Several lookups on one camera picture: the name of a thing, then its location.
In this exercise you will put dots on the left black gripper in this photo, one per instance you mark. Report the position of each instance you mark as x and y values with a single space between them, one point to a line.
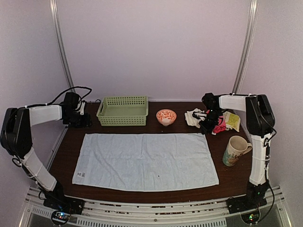
85 123

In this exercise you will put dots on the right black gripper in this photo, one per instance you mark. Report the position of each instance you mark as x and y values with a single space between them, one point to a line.
206 128

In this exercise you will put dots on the light blue towel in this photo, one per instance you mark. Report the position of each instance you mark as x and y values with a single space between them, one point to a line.
145 162

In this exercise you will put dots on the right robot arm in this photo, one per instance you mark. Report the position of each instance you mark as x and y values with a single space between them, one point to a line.
260 123

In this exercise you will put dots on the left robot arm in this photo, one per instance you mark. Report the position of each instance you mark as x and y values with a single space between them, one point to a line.
16 138

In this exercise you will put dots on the pink towel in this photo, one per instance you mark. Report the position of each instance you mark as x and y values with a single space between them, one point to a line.
221 126

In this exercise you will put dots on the white folded towel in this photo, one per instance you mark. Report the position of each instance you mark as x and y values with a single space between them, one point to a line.
191 121

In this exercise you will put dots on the yellow patterned cloth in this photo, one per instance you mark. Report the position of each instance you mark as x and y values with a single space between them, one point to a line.
232 121

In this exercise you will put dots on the cream floral mug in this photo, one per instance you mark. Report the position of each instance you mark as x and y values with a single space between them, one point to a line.
237 146

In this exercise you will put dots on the red patterned white bowl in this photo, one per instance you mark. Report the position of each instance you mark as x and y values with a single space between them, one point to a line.
166 117

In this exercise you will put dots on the green plastic basket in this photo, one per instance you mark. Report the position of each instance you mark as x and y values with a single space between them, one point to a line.
123 111

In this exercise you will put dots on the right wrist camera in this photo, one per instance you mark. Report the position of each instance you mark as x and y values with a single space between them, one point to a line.
199 114

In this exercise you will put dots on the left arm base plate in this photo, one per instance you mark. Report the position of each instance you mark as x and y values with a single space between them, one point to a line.
71 205

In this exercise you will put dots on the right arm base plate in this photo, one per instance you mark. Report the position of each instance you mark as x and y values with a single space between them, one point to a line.
241 204

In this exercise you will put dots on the front aluminium rail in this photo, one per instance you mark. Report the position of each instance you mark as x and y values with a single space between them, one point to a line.
212 213

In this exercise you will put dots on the left aluminium frame post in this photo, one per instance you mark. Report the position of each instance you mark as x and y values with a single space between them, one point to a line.
59 37

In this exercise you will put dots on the aluminium frame post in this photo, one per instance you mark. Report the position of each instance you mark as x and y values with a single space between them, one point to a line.
59 37
248 40

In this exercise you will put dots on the right aluminium frame post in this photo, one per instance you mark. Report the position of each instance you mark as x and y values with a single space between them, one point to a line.
248 40

